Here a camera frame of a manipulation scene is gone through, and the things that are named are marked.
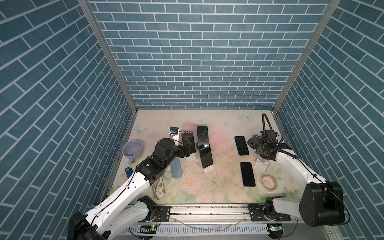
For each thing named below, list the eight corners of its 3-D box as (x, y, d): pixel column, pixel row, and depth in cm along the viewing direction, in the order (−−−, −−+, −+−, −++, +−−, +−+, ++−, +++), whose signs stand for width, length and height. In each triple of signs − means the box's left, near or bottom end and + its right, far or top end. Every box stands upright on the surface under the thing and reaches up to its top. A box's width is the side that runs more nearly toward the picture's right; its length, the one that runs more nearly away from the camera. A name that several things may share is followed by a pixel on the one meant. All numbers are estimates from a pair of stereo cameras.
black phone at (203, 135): (198, 147, 100) (198, 137, 91) (197, 135, 106) (197, 125, 97) (208, 146, 101) (209, 137, 92) (206, 135, 107) (207, 125, 98)
